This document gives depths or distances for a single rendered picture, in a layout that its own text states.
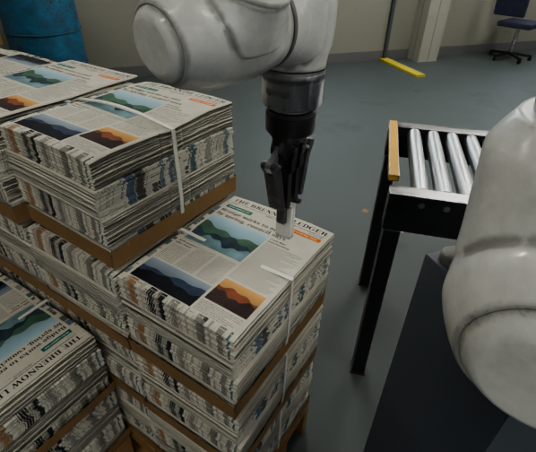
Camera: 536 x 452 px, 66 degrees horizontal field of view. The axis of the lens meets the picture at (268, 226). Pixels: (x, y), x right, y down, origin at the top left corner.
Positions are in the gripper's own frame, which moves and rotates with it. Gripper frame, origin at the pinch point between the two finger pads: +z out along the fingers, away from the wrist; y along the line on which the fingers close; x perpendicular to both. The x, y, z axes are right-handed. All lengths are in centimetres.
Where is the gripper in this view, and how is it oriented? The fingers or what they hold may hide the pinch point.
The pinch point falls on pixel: (285, 219)
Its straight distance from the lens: 72.4
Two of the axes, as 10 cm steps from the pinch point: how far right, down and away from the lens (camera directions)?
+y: -5.4, 4.8, -6.9
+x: 8.4, 3.3, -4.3
